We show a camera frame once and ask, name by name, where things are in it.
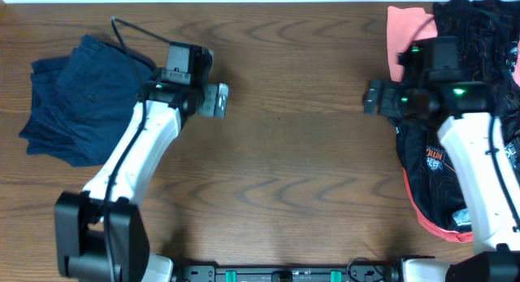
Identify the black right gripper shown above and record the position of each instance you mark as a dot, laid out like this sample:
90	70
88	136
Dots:
389	89

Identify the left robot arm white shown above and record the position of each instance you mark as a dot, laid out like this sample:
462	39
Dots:
99	232

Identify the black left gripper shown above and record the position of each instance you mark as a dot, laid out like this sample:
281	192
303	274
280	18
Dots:
207	107

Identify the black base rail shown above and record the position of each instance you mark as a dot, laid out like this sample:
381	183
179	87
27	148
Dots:
357	270

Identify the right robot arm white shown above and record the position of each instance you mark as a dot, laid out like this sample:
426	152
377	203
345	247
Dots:
463	115

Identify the pink garment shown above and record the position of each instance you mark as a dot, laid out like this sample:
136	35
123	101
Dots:
429	176

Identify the navy blue shorts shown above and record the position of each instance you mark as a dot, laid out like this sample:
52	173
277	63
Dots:
93	99

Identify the folded navy shorts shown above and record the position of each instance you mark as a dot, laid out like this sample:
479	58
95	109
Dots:
42	139

